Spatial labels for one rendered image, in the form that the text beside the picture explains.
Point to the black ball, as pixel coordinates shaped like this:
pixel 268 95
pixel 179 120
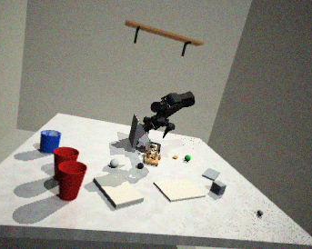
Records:
pixel 140 165

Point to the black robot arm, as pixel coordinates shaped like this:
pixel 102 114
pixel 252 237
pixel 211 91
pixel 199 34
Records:
pixel 176 102

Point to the red plastic cup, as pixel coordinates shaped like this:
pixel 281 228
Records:
pixel 62 154
pixel 70 178

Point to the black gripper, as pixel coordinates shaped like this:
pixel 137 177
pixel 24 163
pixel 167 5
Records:
pixel 147 121

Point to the blue cup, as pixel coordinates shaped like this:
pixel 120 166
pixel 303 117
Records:
pixel 49 140

